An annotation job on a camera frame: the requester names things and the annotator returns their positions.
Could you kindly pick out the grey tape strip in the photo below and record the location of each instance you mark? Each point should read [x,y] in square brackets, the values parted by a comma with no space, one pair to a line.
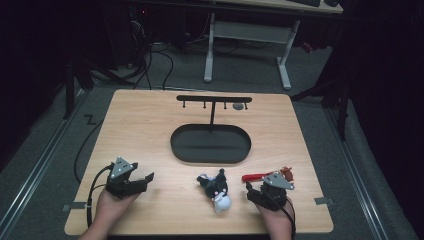
[324,201]
[75,206]

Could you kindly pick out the dark computer tower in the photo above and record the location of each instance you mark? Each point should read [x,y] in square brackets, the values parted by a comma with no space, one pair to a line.
[133,33]

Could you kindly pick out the black hook rack with tray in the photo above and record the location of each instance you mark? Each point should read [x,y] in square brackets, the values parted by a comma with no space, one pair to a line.
[210,144]

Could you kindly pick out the metal floor rail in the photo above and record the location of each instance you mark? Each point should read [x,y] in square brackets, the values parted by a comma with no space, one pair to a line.
[356,173]
[36,170]

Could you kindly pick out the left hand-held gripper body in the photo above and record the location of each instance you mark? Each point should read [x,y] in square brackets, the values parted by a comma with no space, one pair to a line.
[119,168]

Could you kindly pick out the black keyboard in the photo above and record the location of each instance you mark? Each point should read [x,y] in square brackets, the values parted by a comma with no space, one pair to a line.
[305,2]

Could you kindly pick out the grey round table grommet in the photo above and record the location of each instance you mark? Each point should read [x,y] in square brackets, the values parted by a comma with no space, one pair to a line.
[238,106]

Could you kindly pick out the black metal stand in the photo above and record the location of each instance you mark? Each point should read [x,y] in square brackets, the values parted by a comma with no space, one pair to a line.
[70,90]
[340,103]

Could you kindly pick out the person's right hand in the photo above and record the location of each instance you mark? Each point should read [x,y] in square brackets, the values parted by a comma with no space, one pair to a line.
[276,220]

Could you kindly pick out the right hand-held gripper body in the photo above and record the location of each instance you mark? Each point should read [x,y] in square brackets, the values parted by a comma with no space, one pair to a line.
[275,190]

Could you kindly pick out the white-legged wooden desk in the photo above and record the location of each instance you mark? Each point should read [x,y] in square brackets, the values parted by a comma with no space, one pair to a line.
[250,31]

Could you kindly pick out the person's left hand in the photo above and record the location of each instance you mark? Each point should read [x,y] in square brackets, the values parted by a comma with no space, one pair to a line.
[111,206]

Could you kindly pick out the black computer mouse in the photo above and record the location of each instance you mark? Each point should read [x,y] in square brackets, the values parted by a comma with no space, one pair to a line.
[331,2]

